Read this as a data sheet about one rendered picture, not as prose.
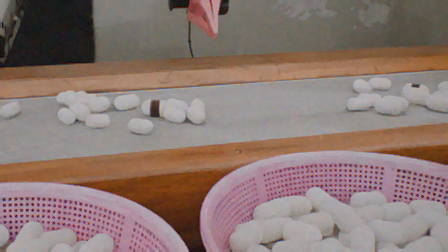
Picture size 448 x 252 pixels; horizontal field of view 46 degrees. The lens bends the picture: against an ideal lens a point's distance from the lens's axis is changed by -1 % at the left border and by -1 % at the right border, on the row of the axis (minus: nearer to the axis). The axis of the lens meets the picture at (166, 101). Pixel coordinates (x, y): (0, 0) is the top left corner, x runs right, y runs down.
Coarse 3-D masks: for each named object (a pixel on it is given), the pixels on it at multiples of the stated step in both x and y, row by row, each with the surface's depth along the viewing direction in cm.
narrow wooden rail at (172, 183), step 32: (384, 128) 57; (416, 128) 57; (64, 160) 49; (96, 160) 49; (128, 160) 49; (160, 160) 49; (192, 160) 49; (224, 160) 49; (256, 160) 49; (128, 192) 47; (160, 192) 47; (192, 192) 48; (64, 224) 46; (192, 224) 49
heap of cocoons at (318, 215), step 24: (312, 192) 48; (360, 192) 47; (264, 216) 44; (288, 216) 45; (312, 216) 43; (336, 216) 44; (360, 216) 44; (384, 216) 44; (408, 216) 43; (432, 216) 43; (240, 240) 40; (264, 240) 42; (288, 240) 39; (312, 240) 40; (336, 240) 40; (360, 240) 39; (384, 240) 41; (408, 240) 42; (432, 240) 39
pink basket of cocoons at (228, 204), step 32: (288, 160) 48; (320, 160) 49; (352, 160) 49; (384, 160) 48; (416, 160) 47; (224, 192) 43; (256, 192) 47; (288, 192) 48; (352, 192) 49; (384, 192) 48; (416, 192) 47; (224, 224) 42
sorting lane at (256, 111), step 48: (96, 96) 79; (144, 96) 79; (192, 96) 79; (240, 96) 79; (288, 96) 79; (336, 96) 78; (384, 96) 79; (0, 144) 60; (48, 144) 60; (96, 144) 60; (144, 144) 60; (192, 144) 60
